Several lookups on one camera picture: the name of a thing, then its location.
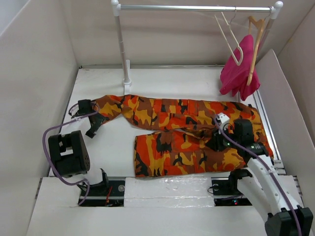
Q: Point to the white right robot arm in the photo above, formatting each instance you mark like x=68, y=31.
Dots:
x=259, y=182

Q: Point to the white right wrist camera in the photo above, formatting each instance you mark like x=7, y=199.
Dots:
x=223, y=120

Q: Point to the wooden hanger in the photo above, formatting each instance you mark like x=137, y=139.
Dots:
x=260, y=29

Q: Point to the white metal clothes rack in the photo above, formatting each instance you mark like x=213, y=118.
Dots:
x=117, y=7

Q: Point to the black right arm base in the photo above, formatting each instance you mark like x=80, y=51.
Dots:
x=225, y=192

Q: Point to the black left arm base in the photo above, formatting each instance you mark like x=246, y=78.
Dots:
x=106, y=195

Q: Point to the pink garment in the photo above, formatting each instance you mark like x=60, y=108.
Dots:
x=234, y=78

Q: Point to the orange camouflage trousers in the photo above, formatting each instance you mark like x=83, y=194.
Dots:
x=180, y=130

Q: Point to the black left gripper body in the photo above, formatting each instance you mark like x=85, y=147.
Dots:
x=99, y=120

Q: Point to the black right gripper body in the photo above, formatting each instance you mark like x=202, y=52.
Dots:
x=221, y=141

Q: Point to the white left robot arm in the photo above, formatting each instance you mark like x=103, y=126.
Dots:
x=68, y=158

